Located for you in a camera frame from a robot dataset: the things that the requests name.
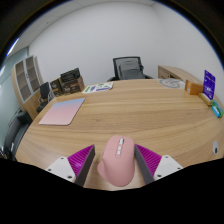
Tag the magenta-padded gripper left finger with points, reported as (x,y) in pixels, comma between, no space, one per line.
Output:
(63,166)

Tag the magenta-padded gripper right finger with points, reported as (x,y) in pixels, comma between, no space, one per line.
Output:
(168,165)

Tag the pink computer mouse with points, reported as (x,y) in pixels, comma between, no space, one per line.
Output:
(116,163)

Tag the pink and blue mouse pad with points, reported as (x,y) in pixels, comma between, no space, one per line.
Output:
(62,111)

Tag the white round device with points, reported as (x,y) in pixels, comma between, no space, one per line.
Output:
(215,147)

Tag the black leather armchair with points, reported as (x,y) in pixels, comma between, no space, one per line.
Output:
(15,130)

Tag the teal small box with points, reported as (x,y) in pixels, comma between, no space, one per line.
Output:
(217,109)

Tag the black visitor chair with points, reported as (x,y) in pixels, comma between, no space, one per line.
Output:
(44,91)

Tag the tall brown cardboard box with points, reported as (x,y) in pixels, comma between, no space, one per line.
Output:
(56,87)

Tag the wide brown cardboard box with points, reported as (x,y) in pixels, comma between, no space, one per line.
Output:
(73,86)

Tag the orange box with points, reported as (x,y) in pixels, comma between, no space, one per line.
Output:
(193,87)

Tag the white round-printed paper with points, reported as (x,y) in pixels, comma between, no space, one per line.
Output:
(171,83)

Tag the white sticker sheet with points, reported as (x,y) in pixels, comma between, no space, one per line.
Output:
(98,88)

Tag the purple box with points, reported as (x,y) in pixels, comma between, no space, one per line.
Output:
(209,85)

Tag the wooden shelf cabinet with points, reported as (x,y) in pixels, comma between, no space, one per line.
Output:
(28,83)

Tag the black cardboard box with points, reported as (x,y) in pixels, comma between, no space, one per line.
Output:
(70,75)

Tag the wooden side desk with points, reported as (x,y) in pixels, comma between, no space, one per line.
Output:
(176,71)

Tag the black mesh office chair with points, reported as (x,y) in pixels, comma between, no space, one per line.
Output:
(128,68)

